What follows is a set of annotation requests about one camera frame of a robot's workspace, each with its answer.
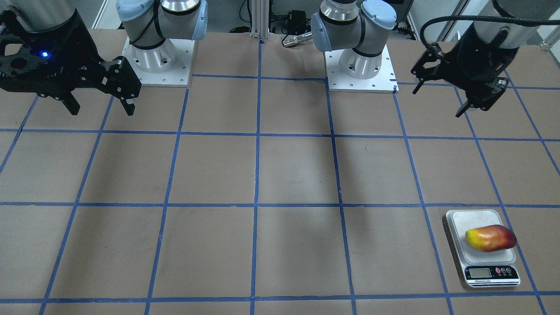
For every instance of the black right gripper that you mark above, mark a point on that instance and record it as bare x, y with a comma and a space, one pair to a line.
75, 40

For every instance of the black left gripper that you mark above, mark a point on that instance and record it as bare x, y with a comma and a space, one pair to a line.
481, 57

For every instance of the red yellow mango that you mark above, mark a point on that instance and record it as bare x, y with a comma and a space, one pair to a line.
491, 238

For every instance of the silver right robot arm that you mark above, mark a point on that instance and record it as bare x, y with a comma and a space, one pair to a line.
148, 23

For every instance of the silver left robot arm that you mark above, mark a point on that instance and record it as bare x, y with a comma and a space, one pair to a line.
364, 27

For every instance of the silver cylindrical metal connector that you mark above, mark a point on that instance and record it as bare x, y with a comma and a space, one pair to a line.
296, 40

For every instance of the black power adapter box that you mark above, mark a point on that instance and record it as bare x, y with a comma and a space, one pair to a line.
296, 18

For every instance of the silver digital kitchen scale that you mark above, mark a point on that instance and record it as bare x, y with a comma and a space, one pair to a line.
480, 269

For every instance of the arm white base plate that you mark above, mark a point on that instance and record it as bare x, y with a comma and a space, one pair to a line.
162, 72
380, 81

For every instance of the aluminium profile post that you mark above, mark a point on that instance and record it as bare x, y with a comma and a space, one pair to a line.
259, 19

